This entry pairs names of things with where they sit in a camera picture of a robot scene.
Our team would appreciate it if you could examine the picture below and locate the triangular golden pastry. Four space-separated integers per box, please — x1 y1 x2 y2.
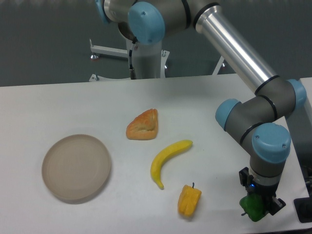
126 109 158 140

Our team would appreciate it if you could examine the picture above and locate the green bell pepper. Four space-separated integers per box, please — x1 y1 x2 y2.
239 194 266 222

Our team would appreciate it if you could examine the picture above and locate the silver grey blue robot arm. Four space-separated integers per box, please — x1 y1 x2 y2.
95 0 307 222

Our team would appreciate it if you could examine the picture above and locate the black cable on stand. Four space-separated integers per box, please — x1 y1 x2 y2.
129 36 137 80

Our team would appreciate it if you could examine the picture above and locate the black device at table edge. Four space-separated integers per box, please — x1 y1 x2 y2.
293 165 312 223

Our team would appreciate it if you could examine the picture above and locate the yellow banana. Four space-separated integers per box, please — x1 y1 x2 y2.
150 139 193 190

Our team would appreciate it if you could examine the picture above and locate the yellow bell pepper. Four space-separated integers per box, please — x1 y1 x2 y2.
177 182 202 217

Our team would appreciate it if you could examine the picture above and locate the white metal robot stand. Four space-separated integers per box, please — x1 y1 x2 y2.
90 40 230 81

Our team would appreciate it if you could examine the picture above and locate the beige round plate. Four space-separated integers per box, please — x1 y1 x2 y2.
41 135 111 204

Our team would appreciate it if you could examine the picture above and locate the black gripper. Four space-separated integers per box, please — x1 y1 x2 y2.
239 167 286 215

